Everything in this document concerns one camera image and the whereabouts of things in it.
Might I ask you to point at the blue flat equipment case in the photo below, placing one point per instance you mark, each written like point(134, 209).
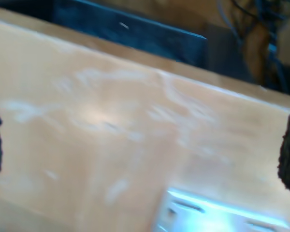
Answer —
point(135, 36)

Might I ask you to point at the silver slotted metal bracket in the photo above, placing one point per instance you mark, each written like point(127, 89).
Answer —
point(220, 212)

